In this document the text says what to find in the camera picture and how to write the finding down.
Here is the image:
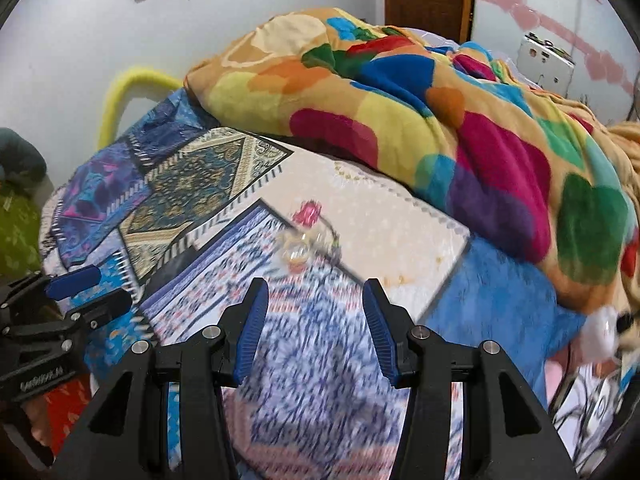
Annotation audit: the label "patchwork print bed cover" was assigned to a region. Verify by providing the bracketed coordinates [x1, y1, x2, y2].
[39, 89, 473, 480]

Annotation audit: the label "white box appliance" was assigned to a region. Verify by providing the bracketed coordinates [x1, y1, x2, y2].
[517, 32, 575, 97]

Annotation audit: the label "dark grey cloth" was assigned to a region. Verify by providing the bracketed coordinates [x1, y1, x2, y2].
[0, 127, 49, 187]

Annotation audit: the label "white plastic bottle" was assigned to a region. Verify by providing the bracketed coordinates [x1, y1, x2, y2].
[581, 304, 622, 363]

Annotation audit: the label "green patterned cloth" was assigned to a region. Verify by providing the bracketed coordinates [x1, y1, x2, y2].
[0, 179, 45, 277]

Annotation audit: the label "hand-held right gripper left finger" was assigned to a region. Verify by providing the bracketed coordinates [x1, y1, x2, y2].
[50, 277, 270, 480]

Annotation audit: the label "black loose cables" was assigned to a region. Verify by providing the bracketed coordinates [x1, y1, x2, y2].
[552, 372, 628, 466]

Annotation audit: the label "colourful heart print blanket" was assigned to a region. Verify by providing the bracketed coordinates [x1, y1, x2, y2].
[184, 7, 640, 312]

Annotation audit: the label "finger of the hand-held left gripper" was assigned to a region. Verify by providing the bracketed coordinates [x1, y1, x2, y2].
[55, 287, 134, 353]
[0, 265, 103, 311]

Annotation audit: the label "yellow foam padded bed rail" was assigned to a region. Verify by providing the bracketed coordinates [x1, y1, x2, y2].
[97, 67, 184, 152]

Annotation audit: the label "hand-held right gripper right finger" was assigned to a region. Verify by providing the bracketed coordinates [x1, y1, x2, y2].
[362, 277, 581, 480]

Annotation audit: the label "blue towel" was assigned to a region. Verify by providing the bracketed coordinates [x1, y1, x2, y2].
[419, 236, 587, 407]

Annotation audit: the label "pink wrapper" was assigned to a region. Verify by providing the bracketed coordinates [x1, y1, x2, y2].
[292, 200, 322, 227]

